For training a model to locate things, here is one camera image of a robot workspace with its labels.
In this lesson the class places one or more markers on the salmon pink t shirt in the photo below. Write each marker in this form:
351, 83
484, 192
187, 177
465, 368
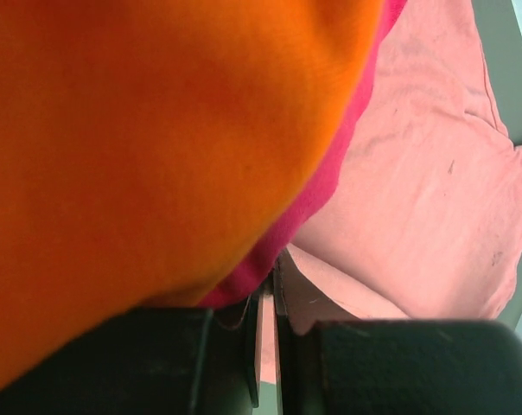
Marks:
426, 220

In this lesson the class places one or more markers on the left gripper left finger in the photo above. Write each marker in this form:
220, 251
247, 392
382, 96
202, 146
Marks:
150, 361

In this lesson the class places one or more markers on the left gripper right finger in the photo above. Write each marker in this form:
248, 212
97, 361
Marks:
331, 362

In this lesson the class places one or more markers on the magenta t shirt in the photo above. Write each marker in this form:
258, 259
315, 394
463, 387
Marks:
252, 271

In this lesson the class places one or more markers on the orange t shirt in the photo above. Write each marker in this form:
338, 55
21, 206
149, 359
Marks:
146, 146

